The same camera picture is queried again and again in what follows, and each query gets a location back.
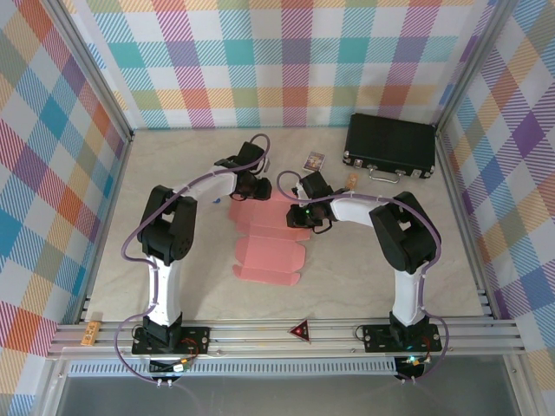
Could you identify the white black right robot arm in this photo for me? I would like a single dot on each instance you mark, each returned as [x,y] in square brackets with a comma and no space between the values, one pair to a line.
[407,294]

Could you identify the small orange tag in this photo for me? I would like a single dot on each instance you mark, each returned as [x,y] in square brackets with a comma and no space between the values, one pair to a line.
[353,180]

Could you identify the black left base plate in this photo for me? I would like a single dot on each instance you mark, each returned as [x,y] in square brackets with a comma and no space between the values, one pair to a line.
[199,338]

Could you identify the aluminium side rail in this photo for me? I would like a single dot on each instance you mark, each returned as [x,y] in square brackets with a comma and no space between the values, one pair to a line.
[113,199]
[462,216]

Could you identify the aluminium frame rail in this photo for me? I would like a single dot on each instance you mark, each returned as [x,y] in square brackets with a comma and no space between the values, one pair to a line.
[260,331]

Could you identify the orange label block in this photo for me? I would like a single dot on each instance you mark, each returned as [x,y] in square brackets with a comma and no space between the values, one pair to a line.
[91,333]

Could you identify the black carrying case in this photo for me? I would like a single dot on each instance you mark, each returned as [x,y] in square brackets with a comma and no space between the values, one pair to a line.
[390,138]

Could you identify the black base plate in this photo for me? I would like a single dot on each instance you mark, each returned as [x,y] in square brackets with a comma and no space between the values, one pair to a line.
[373,336]
[199,338]

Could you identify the black connector board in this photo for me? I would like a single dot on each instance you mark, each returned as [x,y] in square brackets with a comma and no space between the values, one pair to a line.
[412,366]
[169,367]

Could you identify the aluminium frame post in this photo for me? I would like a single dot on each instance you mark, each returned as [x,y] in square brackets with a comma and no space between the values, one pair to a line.
[472,65]
[90,65]

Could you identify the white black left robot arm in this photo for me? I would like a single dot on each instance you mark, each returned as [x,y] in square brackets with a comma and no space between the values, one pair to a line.
[167,286]

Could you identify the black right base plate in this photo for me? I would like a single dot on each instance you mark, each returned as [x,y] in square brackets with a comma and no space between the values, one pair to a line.
[373,336]

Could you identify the pink paper box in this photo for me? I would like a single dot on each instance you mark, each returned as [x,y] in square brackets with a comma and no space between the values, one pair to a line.
[269,255]

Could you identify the red triangle light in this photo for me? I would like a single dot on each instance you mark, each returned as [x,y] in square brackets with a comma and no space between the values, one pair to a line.
[300,331]

